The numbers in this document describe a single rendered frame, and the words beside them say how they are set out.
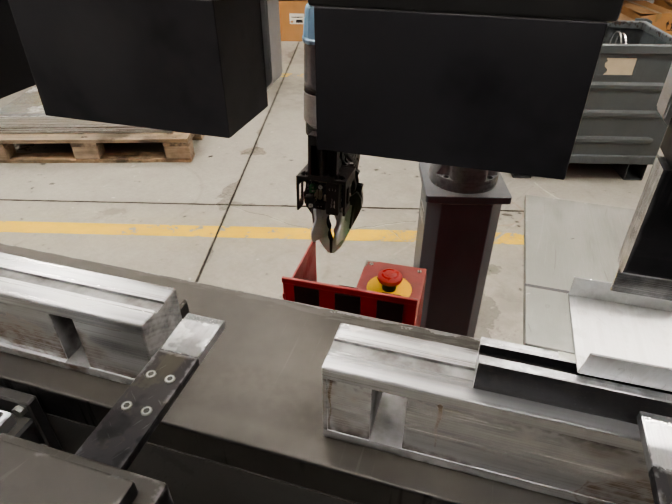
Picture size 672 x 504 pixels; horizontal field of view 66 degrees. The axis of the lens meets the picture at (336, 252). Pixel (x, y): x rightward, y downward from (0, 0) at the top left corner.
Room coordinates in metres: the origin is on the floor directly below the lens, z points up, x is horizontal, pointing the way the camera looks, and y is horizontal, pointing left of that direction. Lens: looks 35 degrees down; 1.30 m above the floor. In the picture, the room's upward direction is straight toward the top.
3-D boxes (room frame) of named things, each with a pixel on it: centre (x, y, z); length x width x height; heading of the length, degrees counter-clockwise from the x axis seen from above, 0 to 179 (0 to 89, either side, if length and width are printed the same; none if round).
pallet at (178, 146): (3.17, 1.45, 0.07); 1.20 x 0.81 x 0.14; 91
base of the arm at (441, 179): (1.05, -0.28, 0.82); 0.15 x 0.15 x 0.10
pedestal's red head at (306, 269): (0.65, -0.04, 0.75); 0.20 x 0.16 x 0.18; 75
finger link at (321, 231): (0.67, 0.03, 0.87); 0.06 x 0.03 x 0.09; 165
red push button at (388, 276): (0.65, -0.08, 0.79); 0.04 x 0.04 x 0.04
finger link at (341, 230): (0.67, 0.00, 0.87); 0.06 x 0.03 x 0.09; 165
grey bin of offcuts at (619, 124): (2.85, -1.34, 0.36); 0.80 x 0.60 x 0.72; 87
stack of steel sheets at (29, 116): (3.18, 1.45, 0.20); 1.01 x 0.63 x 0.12; 91
